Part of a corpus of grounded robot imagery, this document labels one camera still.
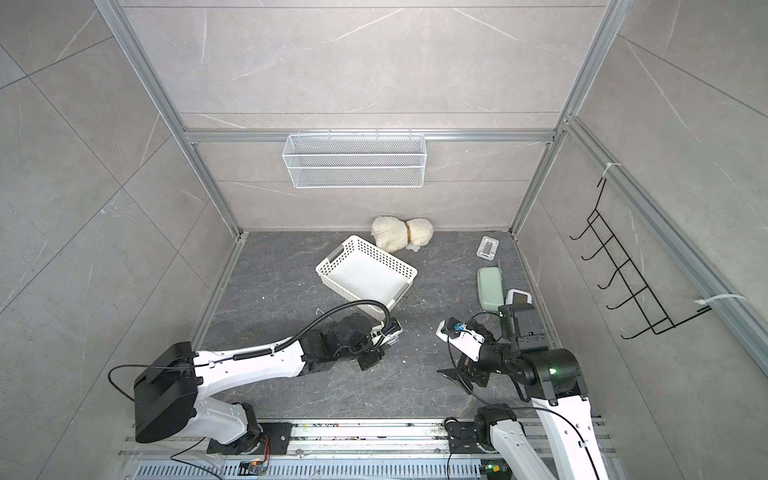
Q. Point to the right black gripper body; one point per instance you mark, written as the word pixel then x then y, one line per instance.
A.
pixel 495 356

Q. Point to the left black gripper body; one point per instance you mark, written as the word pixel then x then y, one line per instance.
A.
pixel 365 347

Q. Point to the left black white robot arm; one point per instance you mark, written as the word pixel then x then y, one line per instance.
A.
pixel 176 394

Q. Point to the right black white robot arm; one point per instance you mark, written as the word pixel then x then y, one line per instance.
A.
pixel 548 382

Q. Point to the white perforated plastic bin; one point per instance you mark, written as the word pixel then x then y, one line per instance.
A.
pixel 359 270

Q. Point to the white digital clock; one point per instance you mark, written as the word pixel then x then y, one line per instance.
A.
pixel 516 297

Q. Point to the green rectangular case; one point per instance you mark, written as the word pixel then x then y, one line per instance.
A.
pixel 490 288

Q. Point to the small clear plastic case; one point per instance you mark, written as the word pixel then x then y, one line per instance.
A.
pixel 487 248

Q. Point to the cream plush toy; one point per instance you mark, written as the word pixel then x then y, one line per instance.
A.
pixel 392 234

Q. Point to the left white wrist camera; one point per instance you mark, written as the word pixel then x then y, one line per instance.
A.
pixel 386 334

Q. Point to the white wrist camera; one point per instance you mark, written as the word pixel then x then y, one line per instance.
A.
pixel 386 334
pixel 459 335

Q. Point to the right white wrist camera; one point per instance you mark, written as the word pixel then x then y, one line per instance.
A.
pixel 459 335

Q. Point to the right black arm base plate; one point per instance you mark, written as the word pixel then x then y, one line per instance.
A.
pixel 474 438

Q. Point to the aluminium rail at front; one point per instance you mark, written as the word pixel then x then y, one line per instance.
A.
pixel 318 437

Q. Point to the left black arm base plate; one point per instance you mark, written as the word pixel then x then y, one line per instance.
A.
pixel 274 436

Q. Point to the black wire hook rack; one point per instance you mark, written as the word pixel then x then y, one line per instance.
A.
pixel 627 273

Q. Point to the white wire mesh wall basket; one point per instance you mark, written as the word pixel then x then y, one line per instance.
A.
pixel 355 160

